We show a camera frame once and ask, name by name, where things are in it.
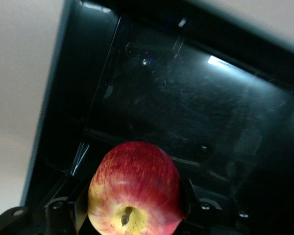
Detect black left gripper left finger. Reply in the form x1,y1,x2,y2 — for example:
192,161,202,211
74,184,92,232

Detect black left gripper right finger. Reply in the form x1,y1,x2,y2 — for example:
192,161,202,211
179,176,199,221

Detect red yellow apple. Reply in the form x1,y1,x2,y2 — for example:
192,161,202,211
87,141,185,235

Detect black plastic box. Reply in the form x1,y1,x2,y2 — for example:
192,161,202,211
19,0,294,235

